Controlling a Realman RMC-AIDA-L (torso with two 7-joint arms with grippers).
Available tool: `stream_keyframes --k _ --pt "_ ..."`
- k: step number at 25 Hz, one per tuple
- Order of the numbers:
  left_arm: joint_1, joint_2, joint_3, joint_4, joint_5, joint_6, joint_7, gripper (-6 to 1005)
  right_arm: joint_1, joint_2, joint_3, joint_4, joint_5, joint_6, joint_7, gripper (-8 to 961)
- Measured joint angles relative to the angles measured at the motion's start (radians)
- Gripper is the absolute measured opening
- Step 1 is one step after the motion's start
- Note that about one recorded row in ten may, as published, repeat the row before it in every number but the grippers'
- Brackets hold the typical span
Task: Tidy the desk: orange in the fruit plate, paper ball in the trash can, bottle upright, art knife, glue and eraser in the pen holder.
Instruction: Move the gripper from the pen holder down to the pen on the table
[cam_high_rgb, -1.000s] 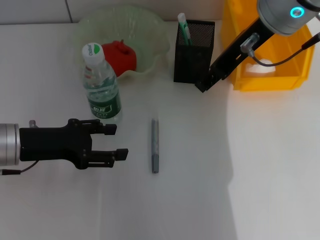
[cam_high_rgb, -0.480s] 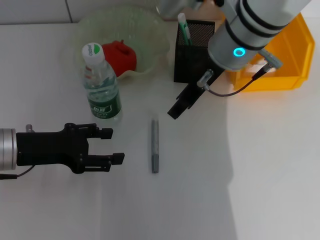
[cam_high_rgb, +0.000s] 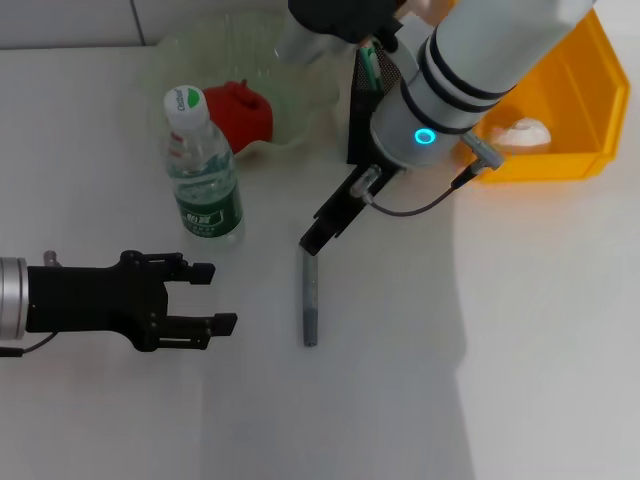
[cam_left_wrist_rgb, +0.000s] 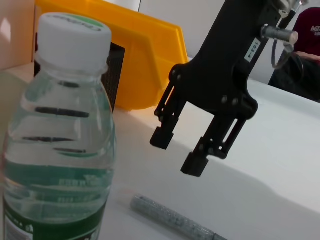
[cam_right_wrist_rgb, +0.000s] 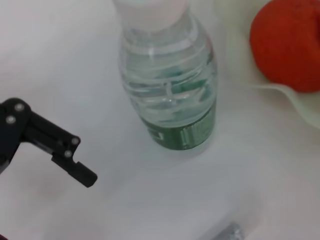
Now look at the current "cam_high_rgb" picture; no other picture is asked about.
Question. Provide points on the green utility knife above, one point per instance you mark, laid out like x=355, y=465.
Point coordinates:
x=371, y=62

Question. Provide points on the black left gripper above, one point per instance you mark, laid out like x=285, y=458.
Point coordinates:
x=95, y=300

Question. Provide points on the white paper ball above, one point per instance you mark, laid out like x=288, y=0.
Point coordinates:
x=522, y=131

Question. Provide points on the black grey right wrist camera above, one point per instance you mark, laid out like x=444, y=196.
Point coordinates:
x=340, y=20

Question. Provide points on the silver left wrist stud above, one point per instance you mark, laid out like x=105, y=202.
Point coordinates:
x=51, y=259

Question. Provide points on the yellow plastic bin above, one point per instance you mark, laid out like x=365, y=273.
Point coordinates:
x=575, y=160

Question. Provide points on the grey glitter pen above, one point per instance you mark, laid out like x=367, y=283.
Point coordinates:
x=310, y=300

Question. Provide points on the black mesh pen holder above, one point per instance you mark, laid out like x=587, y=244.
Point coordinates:
x=362, y=120

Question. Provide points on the green label water bottle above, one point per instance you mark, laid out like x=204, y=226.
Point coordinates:
x=205, y=190

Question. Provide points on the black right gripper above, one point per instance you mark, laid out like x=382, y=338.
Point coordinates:
x=350, y=200

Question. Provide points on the green glass fruit plate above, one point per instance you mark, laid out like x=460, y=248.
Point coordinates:
x=300, y=100

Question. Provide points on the red orange fruit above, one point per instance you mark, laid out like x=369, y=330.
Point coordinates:
x=245, y=117

